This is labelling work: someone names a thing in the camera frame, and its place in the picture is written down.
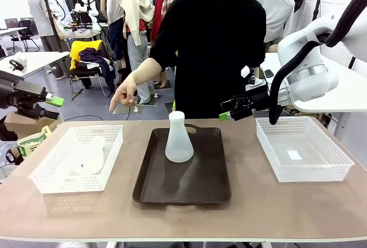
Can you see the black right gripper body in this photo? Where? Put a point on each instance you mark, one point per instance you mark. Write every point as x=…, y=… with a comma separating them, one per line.
x=253, y=103

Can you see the black green-tipped left gripper finger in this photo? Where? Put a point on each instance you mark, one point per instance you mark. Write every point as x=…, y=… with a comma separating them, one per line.
x=54, y=100
x=40, y=112

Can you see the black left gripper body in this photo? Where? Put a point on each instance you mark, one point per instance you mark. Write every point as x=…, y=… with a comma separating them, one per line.
x=13, y=96

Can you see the black green-tipped right gripper finger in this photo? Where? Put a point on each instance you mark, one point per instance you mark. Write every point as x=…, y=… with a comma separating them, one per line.
x=229, y=104
x=225, y=116

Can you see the translucent white conical flask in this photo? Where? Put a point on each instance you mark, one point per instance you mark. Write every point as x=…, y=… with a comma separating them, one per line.
x=89, y=159
x=179, y=141

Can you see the person's right forearm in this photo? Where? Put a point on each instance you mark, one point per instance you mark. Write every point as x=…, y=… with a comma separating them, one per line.
x=146, y=68

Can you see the person's right hand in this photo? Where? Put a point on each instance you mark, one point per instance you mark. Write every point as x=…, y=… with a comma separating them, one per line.
x=126, y=93

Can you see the brown cardboard box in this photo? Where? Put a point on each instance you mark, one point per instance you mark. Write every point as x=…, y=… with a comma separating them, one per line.
x=25, y=124

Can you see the green and white bag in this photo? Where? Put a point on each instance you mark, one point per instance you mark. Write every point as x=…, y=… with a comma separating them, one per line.
x=31, y=143

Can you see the small black device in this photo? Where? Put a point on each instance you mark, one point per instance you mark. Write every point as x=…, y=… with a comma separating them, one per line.
x=269, y=73

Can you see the person's torso in black shirt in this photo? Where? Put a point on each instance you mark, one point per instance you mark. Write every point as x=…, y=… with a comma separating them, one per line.
x=212, y=52

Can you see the yellow garment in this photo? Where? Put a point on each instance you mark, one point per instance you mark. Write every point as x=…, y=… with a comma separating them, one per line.
x=76, y=50

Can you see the dark purple garment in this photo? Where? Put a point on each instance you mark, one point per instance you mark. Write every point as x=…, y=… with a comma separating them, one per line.
x=96, y=57

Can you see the black office chair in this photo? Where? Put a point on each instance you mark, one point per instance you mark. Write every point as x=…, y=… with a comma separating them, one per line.
x=24, y=34

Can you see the white paper label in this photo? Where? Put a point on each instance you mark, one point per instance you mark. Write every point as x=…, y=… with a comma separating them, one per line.
x=294, y=155

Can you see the background work table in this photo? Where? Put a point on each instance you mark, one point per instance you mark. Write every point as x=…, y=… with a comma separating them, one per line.
x=83, y=33

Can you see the dark brown plastic tray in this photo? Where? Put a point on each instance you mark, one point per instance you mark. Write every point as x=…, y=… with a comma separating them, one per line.
x=183, y=179

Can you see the black tripod stand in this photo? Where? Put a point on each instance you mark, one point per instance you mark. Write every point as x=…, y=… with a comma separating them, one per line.
x=53, y=21
x=317, y=1

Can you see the white perforated plastic basket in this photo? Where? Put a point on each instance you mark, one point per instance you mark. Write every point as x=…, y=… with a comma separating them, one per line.
x=304, y=170
x=86, y=185

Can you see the person in grey shirt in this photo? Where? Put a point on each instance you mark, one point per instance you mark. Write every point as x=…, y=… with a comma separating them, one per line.
x=40, y=15

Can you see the mannequin with white shirt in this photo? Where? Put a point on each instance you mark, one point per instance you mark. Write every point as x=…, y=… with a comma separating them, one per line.
x=275, y=4

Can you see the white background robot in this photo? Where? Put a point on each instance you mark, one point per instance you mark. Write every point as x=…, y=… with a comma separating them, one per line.
x=86, y=1

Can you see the mannequin with white tank top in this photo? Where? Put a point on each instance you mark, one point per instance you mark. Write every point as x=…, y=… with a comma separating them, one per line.
x=114, y=7

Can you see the mannequin with beige jacket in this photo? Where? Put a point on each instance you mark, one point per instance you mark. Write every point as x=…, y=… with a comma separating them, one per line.
x=136, y=9

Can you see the mannequin with red garment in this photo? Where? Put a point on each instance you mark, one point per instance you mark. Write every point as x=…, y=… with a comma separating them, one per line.
x=159, y=1

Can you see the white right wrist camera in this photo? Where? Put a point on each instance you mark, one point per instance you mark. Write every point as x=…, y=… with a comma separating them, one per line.
x=245, y=72

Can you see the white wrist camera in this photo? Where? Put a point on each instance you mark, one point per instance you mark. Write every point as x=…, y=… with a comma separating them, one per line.
x=17, y=64
x=245, y=72

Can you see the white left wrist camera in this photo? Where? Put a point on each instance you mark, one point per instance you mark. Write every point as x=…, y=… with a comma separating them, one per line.
x=17, y=64

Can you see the metal frame chair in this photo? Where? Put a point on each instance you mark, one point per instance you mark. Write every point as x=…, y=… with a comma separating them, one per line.
x=86, y=77

